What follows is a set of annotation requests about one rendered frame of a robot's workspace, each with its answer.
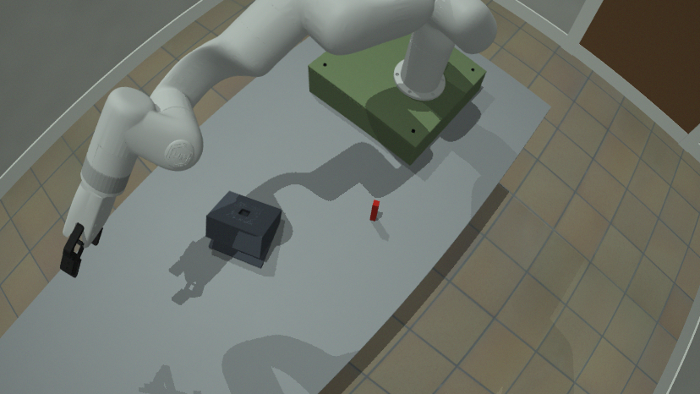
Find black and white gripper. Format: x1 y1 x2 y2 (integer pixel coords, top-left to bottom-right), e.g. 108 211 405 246
60 169 124 278

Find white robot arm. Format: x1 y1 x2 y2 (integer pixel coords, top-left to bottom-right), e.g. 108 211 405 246
82 0 497 194

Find red rectangular peg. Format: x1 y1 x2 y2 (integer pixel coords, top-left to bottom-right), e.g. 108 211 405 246
370 200 380 221

